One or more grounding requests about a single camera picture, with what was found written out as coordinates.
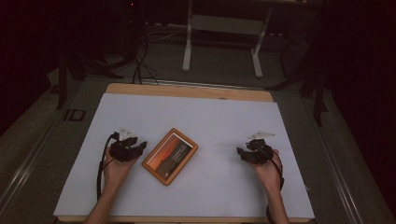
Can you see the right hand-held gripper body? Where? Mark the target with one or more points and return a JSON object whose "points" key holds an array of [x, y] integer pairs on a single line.
{"points": [[260, 154]]}

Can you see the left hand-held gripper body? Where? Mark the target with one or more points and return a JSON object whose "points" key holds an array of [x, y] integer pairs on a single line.
{"points": [[123, 151]]}

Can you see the wooden picture frame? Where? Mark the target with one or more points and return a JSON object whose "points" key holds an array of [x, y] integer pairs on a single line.
{"points": [[170, 156]]}

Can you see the person's left hand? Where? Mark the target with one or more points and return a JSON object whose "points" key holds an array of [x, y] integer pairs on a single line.
{"points": [[116, 171]]}

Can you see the person's right hand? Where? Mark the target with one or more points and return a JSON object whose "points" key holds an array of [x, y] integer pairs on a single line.
{"points": [[268, 174]]}

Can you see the white table cover sheet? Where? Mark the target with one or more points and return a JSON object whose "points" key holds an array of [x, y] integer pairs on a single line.
{"points": [[199, 118]]}

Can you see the black floor plate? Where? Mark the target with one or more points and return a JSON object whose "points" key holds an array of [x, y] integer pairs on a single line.
{"points": [[74, 115]]}

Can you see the black metal stand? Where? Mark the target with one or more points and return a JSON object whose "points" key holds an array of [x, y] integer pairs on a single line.
{"points": [[317, 93], [63, 84]]}

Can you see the metal floor rail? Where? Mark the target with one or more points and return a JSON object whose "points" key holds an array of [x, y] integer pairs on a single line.
{"points": [[202, 84], [336, 161], [28, 161]]}

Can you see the white metal desk frame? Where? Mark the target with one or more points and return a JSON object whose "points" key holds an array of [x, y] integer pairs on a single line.
{"points": [[222, 26]]}

